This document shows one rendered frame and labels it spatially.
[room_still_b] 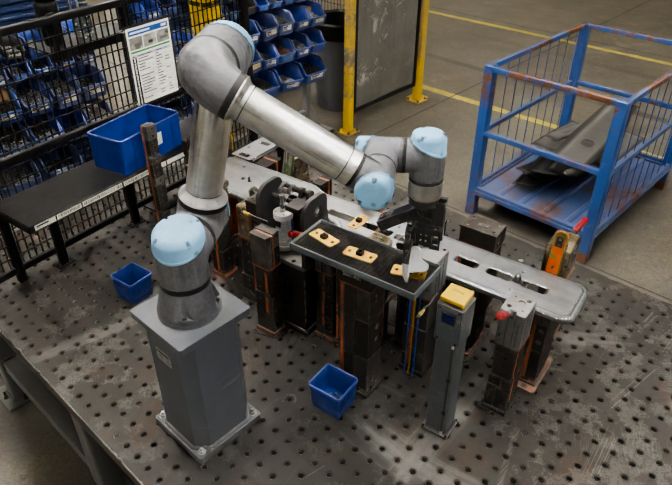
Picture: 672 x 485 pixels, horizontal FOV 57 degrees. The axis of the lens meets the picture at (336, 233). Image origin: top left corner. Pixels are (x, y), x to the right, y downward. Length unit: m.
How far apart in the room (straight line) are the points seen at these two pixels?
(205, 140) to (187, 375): 0.55
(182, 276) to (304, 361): 0.65
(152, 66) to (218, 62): 1.38
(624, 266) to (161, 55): 2.65
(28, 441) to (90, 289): 0.80
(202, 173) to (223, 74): 0.32
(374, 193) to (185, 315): 0.55
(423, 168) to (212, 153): 0.46
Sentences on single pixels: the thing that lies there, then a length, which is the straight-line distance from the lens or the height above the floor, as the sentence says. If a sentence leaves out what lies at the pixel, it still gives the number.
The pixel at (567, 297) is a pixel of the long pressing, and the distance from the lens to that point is 1.81.
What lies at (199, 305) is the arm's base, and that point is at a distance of 1.47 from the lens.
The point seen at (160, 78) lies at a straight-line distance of 2.60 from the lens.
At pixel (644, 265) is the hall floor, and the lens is 3.88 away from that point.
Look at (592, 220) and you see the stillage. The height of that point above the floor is 0.28.
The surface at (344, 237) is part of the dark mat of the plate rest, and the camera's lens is 1.64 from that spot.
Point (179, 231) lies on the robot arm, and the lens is 1.41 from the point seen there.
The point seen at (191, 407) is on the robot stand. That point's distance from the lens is 1.63.
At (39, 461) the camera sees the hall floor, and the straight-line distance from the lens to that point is 2.82.
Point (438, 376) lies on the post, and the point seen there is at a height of 0.91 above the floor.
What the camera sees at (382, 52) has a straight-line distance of 5.10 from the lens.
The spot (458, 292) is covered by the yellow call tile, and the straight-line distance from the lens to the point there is 1.49.
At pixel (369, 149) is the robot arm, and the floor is 1.51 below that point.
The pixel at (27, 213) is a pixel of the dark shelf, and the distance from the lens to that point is 2.22.
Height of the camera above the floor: 2.08
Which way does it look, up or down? 34 degrees down
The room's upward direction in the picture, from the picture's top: straight up
